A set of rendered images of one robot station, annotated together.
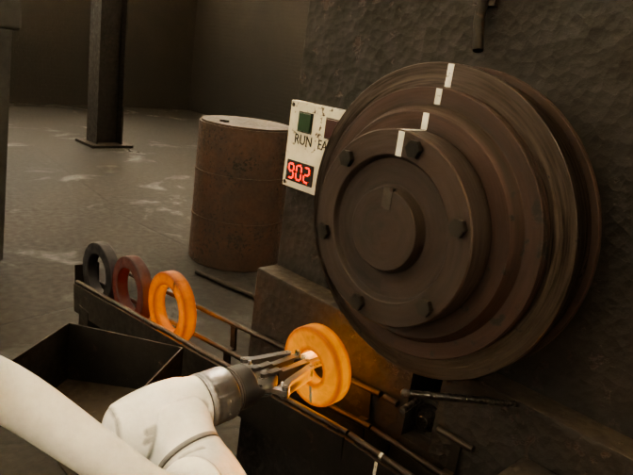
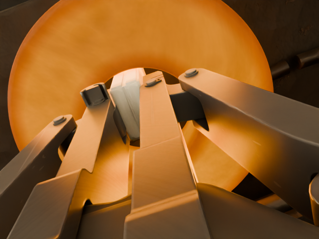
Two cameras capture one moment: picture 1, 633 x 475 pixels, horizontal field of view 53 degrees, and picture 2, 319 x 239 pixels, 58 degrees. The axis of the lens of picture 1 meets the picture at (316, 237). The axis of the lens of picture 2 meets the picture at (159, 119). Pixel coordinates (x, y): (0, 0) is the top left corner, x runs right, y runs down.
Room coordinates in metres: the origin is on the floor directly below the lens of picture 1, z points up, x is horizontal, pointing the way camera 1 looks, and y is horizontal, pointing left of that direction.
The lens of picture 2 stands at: (0.96, 0.07, 0.84)
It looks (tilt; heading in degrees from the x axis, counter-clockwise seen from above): 20 degrees down; 320
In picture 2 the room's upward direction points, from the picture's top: 20 degrees counter-clockwise
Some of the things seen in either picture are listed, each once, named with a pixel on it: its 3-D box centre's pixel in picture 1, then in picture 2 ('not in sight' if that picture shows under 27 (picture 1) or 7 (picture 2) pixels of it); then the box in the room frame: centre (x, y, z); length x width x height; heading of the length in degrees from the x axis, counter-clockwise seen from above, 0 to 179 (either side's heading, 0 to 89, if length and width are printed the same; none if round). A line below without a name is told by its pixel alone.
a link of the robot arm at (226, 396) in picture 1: (214, 396); not in sight; (0.93, 0.13, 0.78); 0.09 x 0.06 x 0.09; 46
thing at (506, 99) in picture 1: (434, 222); not in sight; (0.95, -0.18, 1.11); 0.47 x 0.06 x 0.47; 46
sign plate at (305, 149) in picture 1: (332, 155); not in sight; (1.27, -0.01, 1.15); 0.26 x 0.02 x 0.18; 46
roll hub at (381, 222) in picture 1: (394, 228); not in sight; (0.88, -0.11, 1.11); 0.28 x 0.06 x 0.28; 46
